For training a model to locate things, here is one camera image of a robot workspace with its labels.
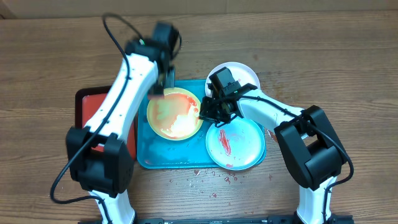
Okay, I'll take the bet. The white plate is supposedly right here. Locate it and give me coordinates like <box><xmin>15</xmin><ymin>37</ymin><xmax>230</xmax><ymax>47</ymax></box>
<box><xmin>205</xmin><ymin>62</ymin><xmax>261</xmax><ymax>97</ymax></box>

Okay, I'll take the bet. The light blue plate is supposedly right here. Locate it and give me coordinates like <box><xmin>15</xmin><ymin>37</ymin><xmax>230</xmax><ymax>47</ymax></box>
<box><xmin>205</xmin><ymin>118</ymin><xmax>266</xmax><ymax>170</ymax></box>

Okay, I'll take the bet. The yellow-green plate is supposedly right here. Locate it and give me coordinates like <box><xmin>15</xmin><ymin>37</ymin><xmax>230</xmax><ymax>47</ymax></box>
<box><xmin>146</xmin><ymin>87</ymin><xmax>203</xmax><ymax>141</ymax></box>

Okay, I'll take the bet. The red sponge with dark back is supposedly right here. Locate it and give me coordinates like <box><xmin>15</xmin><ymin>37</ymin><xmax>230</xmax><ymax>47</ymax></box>
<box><xmin>147</xmin><ymin>93</ymin><xmax>164</xmax><ymax>100</ymax></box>

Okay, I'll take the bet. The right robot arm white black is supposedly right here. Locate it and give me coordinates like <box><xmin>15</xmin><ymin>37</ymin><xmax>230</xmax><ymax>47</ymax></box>
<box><xmin>200</xmin><ymin>84</ymin><xmax>354</xmax><ymax>223</ymax></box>

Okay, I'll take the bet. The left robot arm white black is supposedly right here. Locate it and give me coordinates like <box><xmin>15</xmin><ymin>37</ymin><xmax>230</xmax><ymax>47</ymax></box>
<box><xmin>59</xmin><ymin>36</ymin><xmax>182</xmax><ymax>223</ymax></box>

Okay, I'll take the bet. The teal plastic tray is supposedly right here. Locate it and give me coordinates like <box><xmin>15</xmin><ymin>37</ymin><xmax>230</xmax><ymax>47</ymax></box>
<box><xmin>136</xmin><ymin>80</ymin><xmax>267</xmax><ymax>170</ymax></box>

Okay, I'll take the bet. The red tray with black rim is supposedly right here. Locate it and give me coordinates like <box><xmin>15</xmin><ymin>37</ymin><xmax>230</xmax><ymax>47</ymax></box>
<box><xmin>75</xmin><ymin>86</ymin><xmax>136</xmax><ymax>160</ymax></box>

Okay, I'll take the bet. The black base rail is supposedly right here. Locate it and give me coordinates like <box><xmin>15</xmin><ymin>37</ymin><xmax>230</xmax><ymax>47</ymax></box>
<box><xmin>78</xmin><ymin>214</ymin><xmax>354</xmax><ymax>224</ymax></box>

